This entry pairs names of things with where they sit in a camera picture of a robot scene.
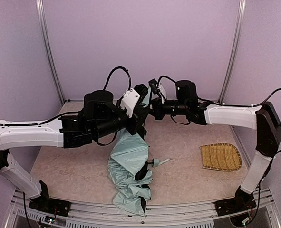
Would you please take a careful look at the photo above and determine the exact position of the mint green black umbrella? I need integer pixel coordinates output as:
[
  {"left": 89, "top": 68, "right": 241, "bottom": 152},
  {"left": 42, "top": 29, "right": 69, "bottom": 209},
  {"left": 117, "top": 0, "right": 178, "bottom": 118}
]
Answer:
[{"left": 108, "top": 95, "right": 170, "bottom": 217}]

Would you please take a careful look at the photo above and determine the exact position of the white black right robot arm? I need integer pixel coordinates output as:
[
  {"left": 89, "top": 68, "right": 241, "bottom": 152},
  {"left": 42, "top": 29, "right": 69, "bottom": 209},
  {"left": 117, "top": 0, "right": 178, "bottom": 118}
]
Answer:
[{"left": 149, "top": 79, "right": 281, "bottom": 194}]

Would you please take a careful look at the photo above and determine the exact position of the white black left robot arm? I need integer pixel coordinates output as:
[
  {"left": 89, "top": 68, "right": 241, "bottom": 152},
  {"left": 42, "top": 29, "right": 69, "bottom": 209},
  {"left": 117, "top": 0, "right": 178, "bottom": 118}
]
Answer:
[{"left": 0, "top": 89, "right": 149, "bottom": 201}]

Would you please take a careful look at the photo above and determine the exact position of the woven bamboo tray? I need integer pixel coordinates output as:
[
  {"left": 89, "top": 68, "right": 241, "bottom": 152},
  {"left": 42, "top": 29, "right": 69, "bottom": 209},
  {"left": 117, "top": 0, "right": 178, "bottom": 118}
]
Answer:
[{"left": 200, "top": 143, "right": 242, "bottom": 171}]

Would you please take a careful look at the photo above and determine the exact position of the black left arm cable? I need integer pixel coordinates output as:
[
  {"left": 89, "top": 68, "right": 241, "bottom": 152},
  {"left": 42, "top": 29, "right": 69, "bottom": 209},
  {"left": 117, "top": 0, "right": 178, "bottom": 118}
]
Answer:
[{"left": 103, "top": 66, "right": 132, "bottom": 92}]

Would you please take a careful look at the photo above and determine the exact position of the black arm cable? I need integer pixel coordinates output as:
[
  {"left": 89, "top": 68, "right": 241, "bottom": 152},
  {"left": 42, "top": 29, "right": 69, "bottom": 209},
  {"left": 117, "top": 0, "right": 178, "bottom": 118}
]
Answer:
[
  {"left": 199, "top": 87, "right": 281, "bottom": 107},
  {"left": 103, "top": 66, "right": 132, "bottom": 92}
]

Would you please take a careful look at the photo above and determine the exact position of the grey aluminium frame post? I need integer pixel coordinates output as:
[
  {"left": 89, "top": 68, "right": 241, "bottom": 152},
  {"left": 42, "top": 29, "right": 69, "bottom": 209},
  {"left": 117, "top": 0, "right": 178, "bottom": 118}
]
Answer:
[{"left": 218, "top": 0, "right": 246, "bottom": 103}]

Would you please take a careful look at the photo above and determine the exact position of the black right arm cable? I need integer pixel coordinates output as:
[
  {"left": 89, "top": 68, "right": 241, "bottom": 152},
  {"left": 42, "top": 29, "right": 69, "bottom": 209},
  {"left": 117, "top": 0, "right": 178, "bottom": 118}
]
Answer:
[{"left": 199, "top": 87, "right": 281, "bottom": 107}]

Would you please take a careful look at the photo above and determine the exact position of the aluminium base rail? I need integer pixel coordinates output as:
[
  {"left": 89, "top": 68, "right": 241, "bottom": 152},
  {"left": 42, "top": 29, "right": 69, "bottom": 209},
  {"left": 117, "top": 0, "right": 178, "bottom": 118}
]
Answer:
[{"left": 4, "top": 188, "right": 281, "bottom": 228}]

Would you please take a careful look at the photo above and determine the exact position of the grey aluminium left post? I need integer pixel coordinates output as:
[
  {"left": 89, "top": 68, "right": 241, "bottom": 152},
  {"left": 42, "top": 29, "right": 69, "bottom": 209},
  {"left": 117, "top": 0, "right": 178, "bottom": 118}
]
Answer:
[{"left": 36, "top": 0, "right": 66, "bottom": 105}]

